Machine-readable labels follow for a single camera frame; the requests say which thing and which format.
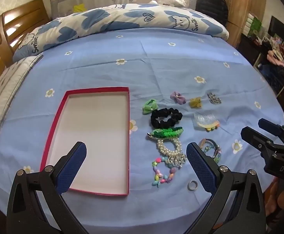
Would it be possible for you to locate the black puffer jacket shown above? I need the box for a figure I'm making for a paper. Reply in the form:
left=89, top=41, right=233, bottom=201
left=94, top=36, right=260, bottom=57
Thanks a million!
left=196, top=0, right=229, bottom=27

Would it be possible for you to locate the black television screen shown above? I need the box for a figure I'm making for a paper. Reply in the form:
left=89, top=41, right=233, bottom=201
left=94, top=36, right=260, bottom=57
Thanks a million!
left=270, top=16, right=284, bottom=47

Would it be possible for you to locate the white plush blanket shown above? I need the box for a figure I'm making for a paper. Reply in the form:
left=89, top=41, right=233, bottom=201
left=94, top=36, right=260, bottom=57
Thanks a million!
left=149, top=0, right=187, bottom=7

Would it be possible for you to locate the wooden wardrobe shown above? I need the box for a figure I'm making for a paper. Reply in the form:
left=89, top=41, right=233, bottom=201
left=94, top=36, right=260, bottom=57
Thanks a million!
left=220, top=0, right=270, bottom=48

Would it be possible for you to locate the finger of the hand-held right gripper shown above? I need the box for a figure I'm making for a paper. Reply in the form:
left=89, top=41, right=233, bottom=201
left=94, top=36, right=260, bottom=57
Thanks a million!
left=241, top=126, right=276, bottom=159
left=258, top=118, right=284, bottom=140

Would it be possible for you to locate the wooden headboard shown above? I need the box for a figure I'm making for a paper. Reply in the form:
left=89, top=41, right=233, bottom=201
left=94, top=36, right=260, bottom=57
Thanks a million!
left=0, top=0, right=51, bottom=95

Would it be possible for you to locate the colourful beaded hair tie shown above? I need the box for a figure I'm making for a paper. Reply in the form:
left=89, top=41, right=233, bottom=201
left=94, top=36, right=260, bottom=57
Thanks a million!
left=204, top=145, right=223, bottom=164

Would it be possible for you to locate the black scrunchie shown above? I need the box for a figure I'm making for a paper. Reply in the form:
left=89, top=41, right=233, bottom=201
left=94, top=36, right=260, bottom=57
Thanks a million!
left=150, top=107, right=183, bottom=128

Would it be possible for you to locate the white pearl bracelet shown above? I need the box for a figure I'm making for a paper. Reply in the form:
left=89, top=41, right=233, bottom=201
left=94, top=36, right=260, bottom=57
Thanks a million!
left=156, top=136, right=183, bottom=157

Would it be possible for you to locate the purple bow hair tie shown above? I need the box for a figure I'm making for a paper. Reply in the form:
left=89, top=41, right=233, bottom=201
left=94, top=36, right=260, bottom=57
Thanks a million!
left=170, top=91, right=187, bottom=105

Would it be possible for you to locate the yellow hair claw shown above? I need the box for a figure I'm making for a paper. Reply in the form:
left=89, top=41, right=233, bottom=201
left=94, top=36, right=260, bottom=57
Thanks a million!
left=189, top=97, right=203, bottom=109

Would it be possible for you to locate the colourful bead bracelet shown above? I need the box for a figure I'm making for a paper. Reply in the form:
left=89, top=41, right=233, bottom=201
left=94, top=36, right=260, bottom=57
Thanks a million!
left=152, top=158, right=176, bottom=187

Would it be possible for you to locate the green braided hair clip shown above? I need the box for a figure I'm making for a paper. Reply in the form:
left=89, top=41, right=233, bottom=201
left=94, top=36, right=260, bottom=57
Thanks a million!
left=147, top=126, right=184, bottom=140

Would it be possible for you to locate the clear hair comb with fruits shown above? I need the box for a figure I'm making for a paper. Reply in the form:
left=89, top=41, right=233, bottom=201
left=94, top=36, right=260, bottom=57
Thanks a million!
left=193, top=112, right=220, bottom=131

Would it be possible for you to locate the red shallow cardboard box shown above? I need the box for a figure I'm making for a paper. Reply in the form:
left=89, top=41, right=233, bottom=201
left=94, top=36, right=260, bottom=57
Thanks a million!
left=40, top=86, right=130, bottom=197

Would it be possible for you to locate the blue heart print duvet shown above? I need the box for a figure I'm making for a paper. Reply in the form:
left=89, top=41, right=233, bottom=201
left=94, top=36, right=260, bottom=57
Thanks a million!
left=12, top=4, right=230, bottom=62

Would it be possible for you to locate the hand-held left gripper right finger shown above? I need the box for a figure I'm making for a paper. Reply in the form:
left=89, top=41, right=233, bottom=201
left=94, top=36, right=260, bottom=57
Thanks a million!
left=186, top=142, right=266, bottom=234

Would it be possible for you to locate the silver charm bracelet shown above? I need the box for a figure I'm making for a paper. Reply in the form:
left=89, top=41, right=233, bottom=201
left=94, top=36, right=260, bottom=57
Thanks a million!
left=165, top=152, right=187, bottom=169

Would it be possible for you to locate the person's right forearm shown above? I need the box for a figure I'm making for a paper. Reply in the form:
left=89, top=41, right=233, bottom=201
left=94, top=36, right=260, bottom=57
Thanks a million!
left=266, top=175, right=284, bottom=222

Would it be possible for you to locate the silver crown hair comb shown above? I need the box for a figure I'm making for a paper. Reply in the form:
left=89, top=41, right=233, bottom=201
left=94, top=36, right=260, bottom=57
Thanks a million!
left=206, top=92, right=222, bottom=105

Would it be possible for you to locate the light green bow hair tie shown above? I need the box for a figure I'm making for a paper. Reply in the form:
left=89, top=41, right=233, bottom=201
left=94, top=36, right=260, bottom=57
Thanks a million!
left=142, top=99, right=159, bottom=114

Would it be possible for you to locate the stack of green white boxes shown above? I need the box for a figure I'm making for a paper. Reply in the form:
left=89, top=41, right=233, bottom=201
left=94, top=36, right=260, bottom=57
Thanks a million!
left=244, top=13, right=263, bottom=37

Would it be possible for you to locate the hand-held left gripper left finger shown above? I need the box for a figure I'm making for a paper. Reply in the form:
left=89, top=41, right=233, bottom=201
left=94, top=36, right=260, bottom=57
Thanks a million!
left=6, top=141, right=90, bottom=234

